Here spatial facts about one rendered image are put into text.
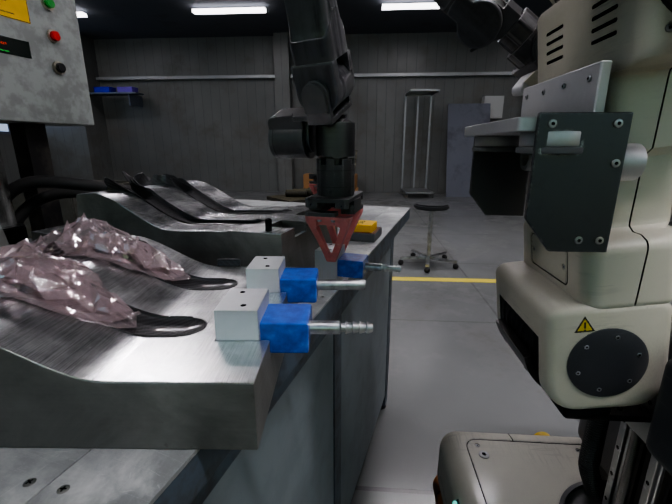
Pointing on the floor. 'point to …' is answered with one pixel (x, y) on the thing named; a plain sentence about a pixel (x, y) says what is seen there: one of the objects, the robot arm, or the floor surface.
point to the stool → (430, 235)
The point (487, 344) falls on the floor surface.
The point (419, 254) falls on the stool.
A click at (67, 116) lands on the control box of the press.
